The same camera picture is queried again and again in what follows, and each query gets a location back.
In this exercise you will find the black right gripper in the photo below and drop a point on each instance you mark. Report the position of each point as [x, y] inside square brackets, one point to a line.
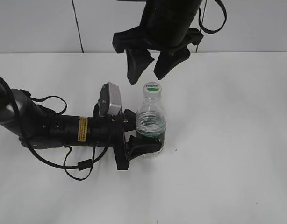
[164, 26]

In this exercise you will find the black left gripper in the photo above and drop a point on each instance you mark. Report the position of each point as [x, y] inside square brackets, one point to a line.
[109, 131]

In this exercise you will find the clear Cestbon water bottle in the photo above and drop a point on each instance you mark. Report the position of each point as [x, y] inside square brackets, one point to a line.
[151, 123]

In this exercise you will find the white green bottle cap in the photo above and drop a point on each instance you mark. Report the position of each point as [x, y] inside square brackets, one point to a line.
[152, 90]

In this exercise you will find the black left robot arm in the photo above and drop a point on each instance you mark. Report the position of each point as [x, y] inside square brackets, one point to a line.
[39, 127]

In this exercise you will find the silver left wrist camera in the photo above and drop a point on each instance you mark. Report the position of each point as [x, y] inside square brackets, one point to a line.
[110, 100]

